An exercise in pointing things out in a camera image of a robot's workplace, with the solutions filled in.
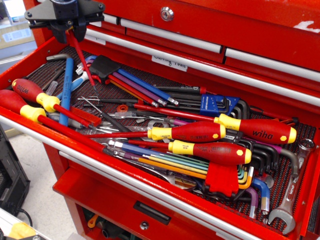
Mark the slim red yellow screwdriver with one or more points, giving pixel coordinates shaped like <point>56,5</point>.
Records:
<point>82,59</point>

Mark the red yellow wiha screwdriver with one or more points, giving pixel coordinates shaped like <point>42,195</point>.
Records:
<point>263,130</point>
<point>30,91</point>

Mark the silver combination wrench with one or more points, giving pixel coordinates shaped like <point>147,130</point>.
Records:
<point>285,210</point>

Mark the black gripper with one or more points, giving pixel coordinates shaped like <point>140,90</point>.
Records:
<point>61,13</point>

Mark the black handle drawer pull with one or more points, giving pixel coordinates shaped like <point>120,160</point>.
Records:
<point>152,212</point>

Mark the large red yellow screwdriver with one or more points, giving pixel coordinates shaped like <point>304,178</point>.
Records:
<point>10,100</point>

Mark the blue L hex key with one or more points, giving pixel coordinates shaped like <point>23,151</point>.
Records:
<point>265,195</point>

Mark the red yellow Wiha screwdriver right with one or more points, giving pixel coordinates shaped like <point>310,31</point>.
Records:
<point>263,130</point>

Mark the red hex key holder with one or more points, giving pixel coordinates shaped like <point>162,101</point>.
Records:
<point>222,179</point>

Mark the white cutting tools label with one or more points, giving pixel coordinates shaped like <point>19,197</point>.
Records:
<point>169,63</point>

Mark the large blue hex key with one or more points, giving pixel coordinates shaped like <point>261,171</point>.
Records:
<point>68,76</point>

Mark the silver cabinet lock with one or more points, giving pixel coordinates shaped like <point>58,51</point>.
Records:
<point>167,14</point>

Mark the blue hex key holder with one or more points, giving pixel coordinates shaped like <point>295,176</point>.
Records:
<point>212,105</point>

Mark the red tool chest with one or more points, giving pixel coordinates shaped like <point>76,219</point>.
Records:
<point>265,52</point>

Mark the red yellow screwdriver centre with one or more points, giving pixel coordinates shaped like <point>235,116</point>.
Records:
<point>195,132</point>

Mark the black box on floor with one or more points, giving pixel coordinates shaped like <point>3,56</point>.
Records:
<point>14,183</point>

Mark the purple L hex key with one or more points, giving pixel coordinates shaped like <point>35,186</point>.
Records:
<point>253,202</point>

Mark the red bit holder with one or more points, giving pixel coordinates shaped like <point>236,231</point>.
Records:
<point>95,120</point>

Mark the black Tekton hex key holder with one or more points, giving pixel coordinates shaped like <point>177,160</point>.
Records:
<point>233,137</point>

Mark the red yellow screwdriver front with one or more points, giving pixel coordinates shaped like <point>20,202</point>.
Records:
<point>223,153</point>

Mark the small clear handle screwdriver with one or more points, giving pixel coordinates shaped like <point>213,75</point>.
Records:
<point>52,87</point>

